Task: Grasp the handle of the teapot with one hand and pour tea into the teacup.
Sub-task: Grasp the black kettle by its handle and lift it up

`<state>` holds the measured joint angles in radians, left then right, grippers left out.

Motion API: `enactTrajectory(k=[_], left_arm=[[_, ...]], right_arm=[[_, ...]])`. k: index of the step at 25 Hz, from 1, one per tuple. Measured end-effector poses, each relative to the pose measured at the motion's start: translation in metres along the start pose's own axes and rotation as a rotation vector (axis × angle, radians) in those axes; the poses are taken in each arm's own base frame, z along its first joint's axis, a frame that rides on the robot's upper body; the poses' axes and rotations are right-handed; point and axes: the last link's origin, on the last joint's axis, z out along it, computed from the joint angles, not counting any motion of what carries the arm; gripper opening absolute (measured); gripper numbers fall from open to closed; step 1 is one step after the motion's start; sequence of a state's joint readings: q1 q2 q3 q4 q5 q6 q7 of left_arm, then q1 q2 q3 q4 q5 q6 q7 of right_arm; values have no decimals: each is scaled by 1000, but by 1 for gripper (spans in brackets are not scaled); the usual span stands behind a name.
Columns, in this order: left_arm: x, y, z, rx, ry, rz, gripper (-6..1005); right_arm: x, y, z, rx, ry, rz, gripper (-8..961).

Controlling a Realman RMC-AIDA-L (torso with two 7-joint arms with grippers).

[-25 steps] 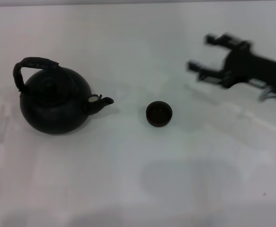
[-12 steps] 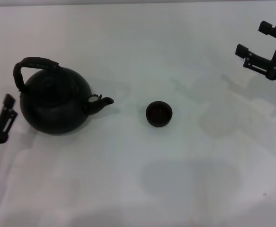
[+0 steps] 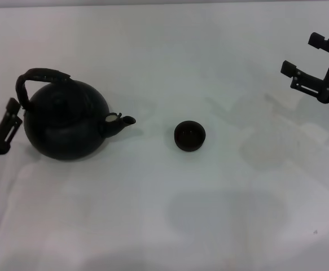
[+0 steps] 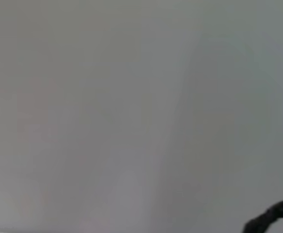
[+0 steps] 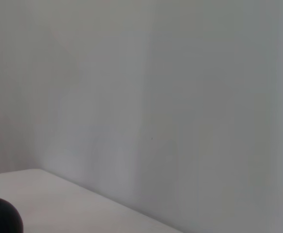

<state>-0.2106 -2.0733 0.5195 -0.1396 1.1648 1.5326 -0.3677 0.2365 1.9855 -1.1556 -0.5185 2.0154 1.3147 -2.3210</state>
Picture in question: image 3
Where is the black round teapot with handle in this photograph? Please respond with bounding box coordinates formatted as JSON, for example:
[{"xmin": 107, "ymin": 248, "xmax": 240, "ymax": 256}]
[{"xmin": 16, "ymin": 67, "xmax": 137, "ymax": 162}]

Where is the small dark brown teacup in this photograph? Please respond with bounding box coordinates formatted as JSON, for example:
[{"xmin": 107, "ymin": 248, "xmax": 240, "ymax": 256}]
[{"xmin": 174, "ymin": 120, "xmax": 207, "ymax": 152}]

